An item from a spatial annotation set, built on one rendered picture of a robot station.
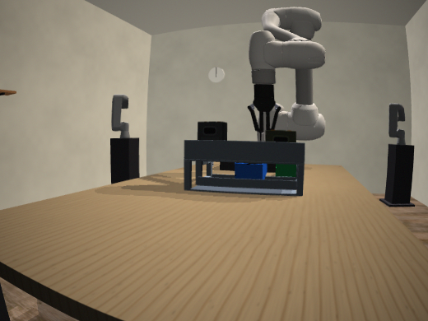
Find blue bin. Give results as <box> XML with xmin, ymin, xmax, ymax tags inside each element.
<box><xmin>235</xmin><ymin>162</ymin><xmax>267</xmax><ymax>179</ymax></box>

